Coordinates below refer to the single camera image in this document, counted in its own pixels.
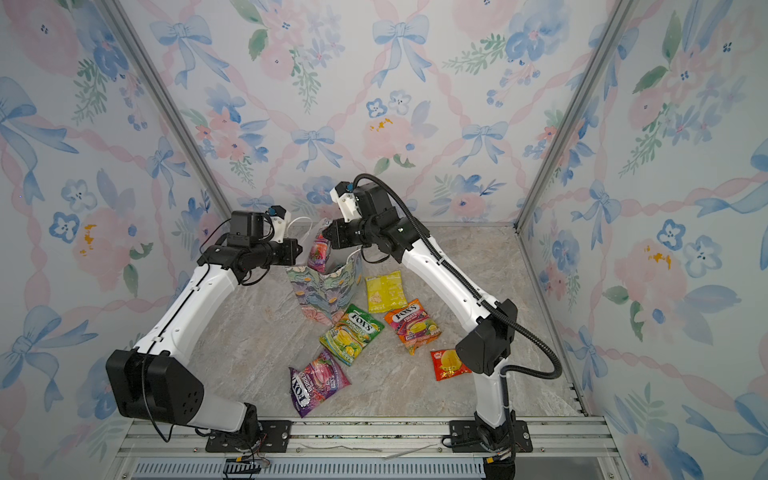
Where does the corner aluminium post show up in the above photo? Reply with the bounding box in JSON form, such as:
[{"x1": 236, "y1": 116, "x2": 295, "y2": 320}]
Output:
[
  {"x1": 514, "y1": 0, "x2": 636, "y2": 234},
  {"x1": 95, "y1": 0, "x2": 232, "y2": 219}
]

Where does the right corner aluminium post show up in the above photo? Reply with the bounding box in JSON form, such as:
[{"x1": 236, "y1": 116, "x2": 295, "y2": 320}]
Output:
[{"x1": 514, "y1": 0, "x2": 636, "y2": 234}]

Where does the red small snack packet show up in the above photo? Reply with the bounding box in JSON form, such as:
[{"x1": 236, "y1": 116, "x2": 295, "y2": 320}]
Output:
[{"x1": 430, "y1": 349, "x2": 471, "y2": 381}]

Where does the floral paper gift bag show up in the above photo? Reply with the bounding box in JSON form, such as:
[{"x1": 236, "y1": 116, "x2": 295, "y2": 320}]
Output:
[{"x1": 286, "y1": 218, "x2": 363, "y2": 326}]

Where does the purple fox's berries bag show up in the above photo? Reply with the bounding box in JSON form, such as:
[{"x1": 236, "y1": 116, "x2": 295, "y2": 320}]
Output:
[
  {"x1": 289, "y1": 350, "x2": 351, "y2": 418},
  {"x1": 307, "y1": 234, "x2": 333, "y2": 274}
]

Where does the black corrugated cable conduit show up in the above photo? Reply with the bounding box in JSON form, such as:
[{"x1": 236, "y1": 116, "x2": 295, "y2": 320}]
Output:
[{"x1": 352, "y1": 173, "x2": 563, "y2": 381}]

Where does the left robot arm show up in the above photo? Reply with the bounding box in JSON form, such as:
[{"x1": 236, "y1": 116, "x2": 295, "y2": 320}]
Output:
[{"x1": 106, "y1": 205, "x2": 302, "y2": 443}]

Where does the green Fox's lemon bag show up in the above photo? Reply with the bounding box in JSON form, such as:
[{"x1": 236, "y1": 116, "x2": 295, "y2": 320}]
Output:
[{"x1": 319, "y1": 304, "x2": 384, "y2": 366}]

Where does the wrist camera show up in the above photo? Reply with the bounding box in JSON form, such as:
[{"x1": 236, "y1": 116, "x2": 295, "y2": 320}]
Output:
[
  {"x1": 267, "y1": 205, "x2": 292, "y2": 243},
  {"x1": 330, "y1": 181, "x2": 362, "y2": 223}
]

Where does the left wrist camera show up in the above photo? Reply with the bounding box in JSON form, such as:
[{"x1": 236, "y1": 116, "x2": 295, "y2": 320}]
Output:
[{"x1": 267, "y1": 205, "x2": 292, "y2": 243}]

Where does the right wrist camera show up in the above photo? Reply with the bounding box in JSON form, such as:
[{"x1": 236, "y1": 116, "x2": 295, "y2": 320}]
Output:
[{"x1": 330, "y1": 181, "x2": 362, "y2": 223}]

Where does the orange Fox's fruits bag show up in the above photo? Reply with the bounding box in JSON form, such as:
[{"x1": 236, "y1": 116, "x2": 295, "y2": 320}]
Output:
[{"x1": 385, "y1": 299, "x2": 442, "y2": 355}]

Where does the left corner aluminium post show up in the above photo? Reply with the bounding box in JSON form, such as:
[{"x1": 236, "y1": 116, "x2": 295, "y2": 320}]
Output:
[{"x1": 95, "y1": 0, "x2": 232, "y2": 219}]

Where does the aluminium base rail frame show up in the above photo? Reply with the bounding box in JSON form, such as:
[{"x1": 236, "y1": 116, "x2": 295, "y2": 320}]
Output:
[{"x1": 105, "y1": 416, "x2": 629, "y2": 479}]

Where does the yellow snack packet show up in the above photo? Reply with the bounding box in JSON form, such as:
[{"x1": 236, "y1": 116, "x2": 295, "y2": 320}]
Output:
[{"x1": 366, "y1": 271, "x2": 408, "y2": 314}]

